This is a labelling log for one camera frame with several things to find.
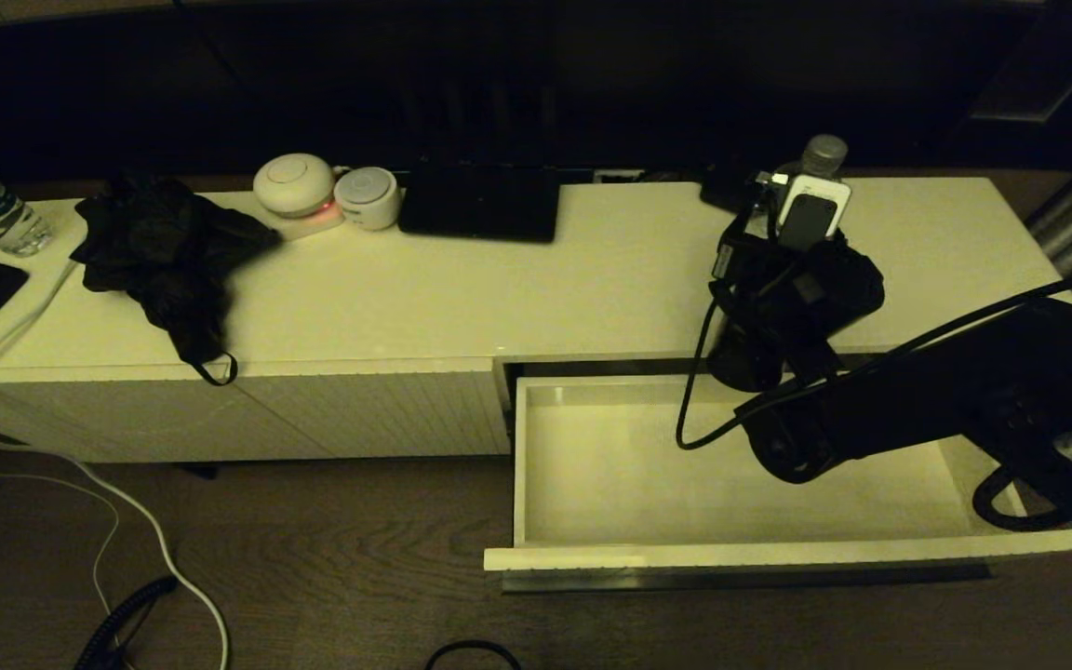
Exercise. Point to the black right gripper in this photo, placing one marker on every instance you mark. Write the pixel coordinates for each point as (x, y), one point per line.
(755, 265)

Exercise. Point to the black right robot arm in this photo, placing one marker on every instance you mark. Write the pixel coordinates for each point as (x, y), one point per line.
(917, 400)

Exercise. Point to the white low cabinet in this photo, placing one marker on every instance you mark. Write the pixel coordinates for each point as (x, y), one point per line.
(499, 298)

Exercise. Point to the black HDMI box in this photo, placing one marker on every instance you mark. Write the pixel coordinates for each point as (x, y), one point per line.
(720, 194)

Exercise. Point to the white power strip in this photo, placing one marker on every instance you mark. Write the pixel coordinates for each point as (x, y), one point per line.
(617, 174)

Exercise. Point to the black flat set-top box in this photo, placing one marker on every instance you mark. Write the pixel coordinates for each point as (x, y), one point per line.
(480, 202)

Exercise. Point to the dark side cabinet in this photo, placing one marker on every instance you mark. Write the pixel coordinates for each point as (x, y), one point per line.
(1048, 65)

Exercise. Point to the small white round speaker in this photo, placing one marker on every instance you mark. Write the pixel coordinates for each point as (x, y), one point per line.
(367, 197)

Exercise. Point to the white ribbed cabinet door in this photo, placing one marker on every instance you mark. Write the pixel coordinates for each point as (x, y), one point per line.
(387, 409)

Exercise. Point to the white base pad red light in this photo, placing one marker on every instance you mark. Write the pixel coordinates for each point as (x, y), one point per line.
(313, 222)

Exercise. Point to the large white round device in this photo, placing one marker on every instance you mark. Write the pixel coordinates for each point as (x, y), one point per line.
(294, 183)

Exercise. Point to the black folded umbrella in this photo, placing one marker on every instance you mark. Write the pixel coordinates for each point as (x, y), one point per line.
(164, 249)

